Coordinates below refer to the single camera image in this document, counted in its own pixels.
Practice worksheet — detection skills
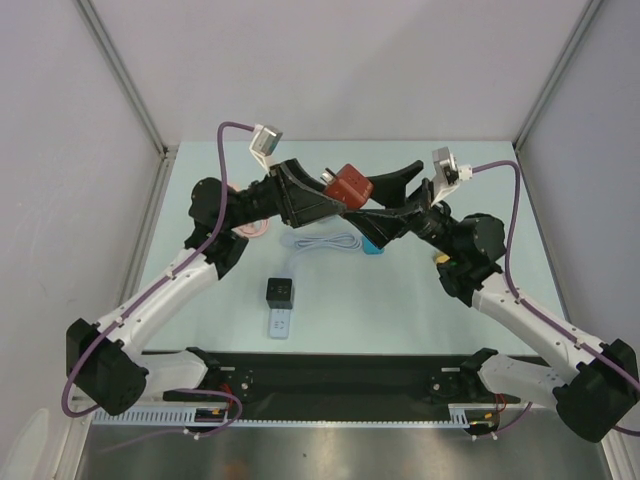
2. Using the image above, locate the dark red cube socket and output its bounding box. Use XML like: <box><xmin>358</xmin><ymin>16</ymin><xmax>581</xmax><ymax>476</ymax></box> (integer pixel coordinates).
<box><xmin>321</xmin><ymin>163</ymin><xmax>374</xmax><ymax>210</ymax></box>

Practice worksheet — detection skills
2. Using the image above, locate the pink coiled cable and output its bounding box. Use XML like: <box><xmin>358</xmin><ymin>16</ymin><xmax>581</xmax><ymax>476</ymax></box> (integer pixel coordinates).
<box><xmin>235</xmin><ymin>219</ymin><xmax>271</xmax><ymax>239</ymax></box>

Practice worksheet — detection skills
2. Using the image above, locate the black cube socket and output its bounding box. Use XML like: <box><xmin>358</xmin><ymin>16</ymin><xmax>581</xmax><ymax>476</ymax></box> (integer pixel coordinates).
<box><xmin>265</xmin><ymin>277</ymin><xmax>294</xmax><ymax>310</ymax></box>

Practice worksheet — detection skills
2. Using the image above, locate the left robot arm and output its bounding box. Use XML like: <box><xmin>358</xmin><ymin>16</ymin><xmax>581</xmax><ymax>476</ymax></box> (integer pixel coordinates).
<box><xmin>61</xmin><ymin>159</ymin><xmax>346</xmax><ymax>418</ymax></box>

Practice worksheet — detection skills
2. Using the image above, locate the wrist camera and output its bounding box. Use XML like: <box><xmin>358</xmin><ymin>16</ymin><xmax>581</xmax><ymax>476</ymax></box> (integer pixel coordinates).
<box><xmin>249</xmin><ymin>124</ymin><xmax>283</xmax><ymax>171</ymax></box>
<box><xmin>431</xmin><ymin>147</ymin><xmax>473</xmax><ymax>204</ymax></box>

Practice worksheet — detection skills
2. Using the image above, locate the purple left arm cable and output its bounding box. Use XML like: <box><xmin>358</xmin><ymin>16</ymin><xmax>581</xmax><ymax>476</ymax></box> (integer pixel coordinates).
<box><xmin>59</xmin><ymin>121</ymin><xmax>261</xmax><ymax>454</ymax></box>

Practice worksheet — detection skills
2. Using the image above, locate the white slotted cable duct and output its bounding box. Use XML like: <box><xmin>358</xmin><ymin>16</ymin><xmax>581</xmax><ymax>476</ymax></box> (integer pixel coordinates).
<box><xmin>92</xmin><ymin>402</ymin><xmax>501</xmax><ymax>428</ymax></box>

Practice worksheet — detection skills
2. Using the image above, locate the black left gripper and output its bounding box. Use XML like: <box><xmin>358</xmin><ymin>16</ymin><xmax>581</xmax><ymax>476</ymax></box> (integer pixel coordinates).
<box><xmin>224</xmin><ymin>159</ymin><xmax>349</xmax><ymax>230</ymax></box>

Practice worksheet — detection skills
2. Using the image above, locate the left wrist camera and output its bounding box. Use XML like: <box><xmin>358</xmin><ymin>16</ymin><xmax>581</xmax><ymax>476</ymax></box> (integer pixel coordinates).
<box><xmin>249</xmin><ymin>124</ymin><xmax>283</xmax><ymax>171</ymax></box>

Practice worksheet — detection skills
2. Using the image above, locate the light blue power strip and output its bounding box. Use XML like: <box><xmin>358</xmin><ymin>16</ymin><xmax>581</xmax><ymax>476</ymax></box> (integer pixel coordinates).
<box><xmin>265</xmin><ymin>272</ymin><xmax>297</xmax><ymax>341</ymax></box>

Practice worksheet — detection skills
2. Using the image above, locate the blue flat plug adapter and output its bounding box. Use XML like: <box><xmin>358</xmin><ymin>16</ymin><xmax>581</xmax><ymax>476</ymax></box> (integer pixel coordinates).
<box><xmin>361</xmin><ymin>236</ymin><xmax>385</xmax><ymax>255</ymax></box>

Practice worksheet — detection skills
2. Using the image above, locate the light blue coiled power cable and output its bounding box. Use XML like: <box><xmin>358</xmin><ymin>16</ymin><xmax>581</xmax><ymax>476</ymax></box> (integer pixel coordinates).
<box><xmin>279</xmin><ymin>231</ymin><xmax>364</xmax><ymax>279</ymax></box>

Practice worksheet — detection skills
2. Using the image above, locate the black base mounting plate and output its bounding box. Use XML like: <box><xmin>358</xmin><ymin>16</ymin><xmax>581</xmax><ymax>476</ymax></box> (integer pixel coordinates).
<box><xmin>163</xmin><ymin>352</ymin><xmax>519</xmax><ymax>422</ymax></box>

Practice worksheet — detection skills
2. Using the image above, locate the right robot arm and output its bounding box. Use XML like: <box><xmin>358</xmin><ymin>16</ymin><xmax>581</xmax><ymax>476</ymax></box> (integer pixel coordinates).
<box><xmin>343</xmin><ymin>159</ymin><xmax>639</xmax><ymax>443</ymax></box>

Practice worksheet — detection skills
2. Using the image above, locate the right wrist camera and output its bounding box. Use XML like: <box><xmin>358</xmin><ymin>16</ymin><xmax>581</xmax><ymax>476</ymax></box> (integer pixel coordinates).
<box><xmin>431</xmin><ymin>147</ymin><xmax>473</xmax><ymax>204</ymax></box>

